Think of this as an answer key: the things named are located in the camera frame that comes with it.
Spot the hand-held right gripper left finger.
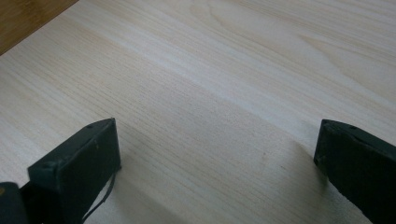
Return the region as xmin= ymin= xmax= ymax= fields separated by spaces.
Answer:
xmin=27 ymin=118 xmax=122 ymax=224

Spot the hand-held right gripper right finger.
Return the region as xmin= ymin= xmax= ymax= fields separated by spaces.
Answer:
xmin=313 ymin=119 xmax=396 ymax=224

